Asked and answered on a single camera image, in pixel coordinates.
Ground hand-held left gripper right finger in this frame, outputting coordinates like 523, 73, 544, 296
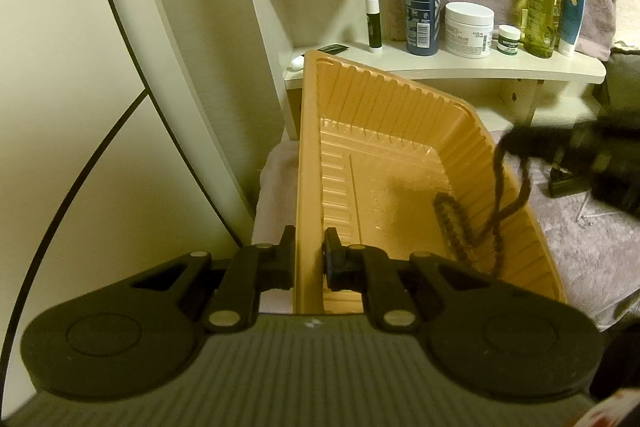
322, 227, 497, 334

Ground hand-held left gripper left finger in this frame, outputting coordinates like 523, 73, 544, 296
131, 224, 297, 334

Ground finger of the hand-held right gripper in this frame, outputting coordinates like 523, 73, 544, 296
500, 123, 568, 160

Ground orange plastic tray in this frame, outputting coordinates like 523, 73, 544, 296
292, 50, 568, 315

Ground grey cushion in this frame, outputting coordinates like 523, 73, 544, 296
594, 41, 640, 120

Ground small green label jar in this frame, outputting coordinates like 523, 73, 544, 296
497, 25, 522, 56

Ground cream wooden shelf unit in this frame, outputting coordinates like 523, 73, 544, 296
230, 0, 608, 142

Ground white cream jar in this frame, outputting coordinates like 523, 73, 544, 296
444, 2, 496, 59

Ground blue and white tube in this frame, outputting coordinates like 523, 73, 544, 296
556, 0, 588, 58

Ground white lip balm stick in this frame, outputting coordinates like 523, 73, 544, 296
365, 0, 383, 52

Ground thin silver chain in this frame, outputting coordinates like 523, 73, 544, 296
574, 196, 602, 226

